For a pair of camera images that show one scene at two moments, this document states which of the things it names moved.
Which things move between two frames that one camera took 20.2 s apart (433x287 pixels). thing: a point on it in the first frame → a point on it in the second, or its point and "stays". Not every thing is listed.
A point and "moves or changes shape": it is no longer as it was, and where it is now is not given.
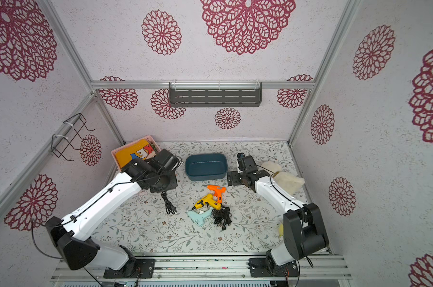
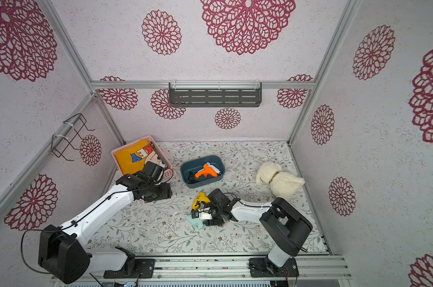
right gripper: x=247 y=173 → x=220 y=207
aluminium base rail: x=331 y=267 stays
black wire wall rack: x=72 y=128 stays
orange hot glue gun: x=218 y=191 moves or changes shape
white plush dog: x=287 y=183 stays
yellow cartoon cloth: x=143 y=150 stays
